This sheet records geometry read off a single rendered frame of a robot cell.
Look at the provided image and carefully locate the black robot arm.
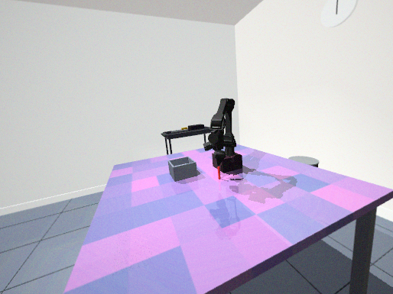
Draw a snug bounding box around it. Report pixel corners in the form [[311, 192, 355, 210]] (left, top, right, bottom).
[[203, 99, 236, 157]]

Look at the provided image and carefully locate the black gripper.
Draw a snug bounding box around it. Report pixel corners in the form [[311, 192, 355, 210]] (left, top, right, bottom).
[[214, 139, 226, 166]]

